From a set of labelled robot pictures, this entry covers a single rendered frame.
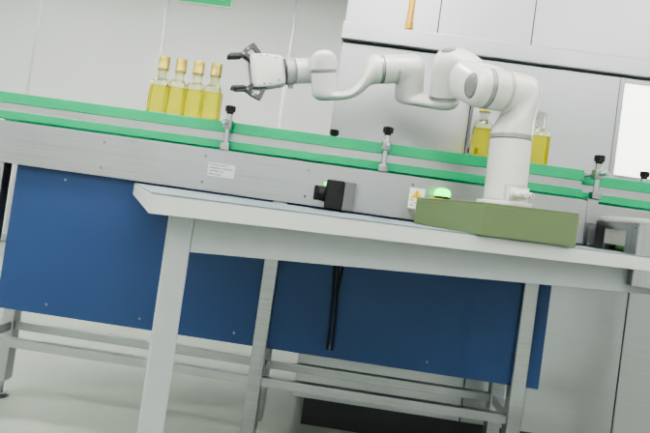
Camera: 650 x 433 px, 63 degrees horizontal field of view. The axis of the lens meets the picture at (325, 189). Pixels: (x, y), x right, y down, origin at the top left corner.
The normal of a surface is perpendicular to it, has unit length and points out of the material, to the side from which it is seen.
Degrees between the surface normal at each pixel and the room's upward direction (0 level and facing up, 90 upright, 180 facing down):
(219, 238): 90
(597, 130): 90
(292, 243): 90
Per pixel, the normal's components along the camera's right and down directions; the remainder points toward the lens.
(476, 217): -0.92, -0.14
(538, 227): 0.37, 0.04
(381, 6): -0.04, -0.03
